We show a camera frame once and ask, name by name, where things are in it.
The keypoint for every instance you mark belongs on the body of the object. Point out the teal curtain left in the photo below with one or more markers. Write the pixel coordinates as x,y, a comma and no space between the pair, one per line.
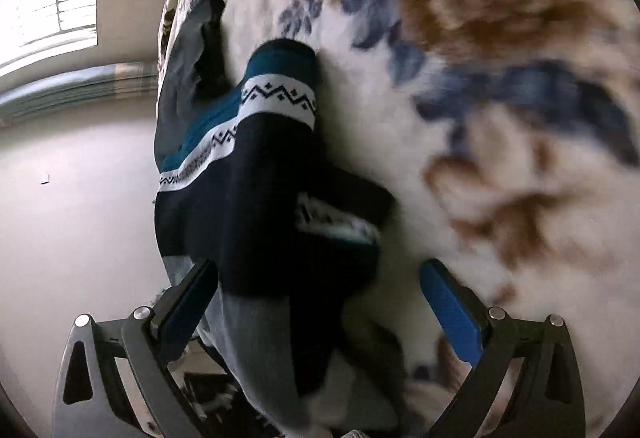
75,88

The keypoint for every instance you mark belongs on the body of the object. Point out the folded black garment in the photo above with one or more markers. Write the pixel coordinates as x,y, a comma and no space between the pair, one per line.
194,77

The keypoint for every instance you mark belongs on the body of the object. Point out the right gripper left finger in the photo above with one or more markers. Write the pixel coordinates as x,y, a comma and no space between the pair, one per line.
91,400

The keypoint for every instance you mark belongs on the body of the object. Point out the striped knit sweater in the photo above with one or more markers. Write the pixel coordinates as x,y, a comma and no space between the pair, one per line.
294,238

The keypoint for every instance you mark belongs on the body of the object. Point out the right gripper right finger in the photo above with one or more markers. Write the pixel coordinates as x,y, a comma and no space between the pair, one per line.
547,398

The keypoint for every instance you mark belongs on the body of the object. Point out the floral bed blanket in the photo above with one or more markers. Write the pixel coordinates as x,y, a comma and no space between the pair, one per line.
508,133

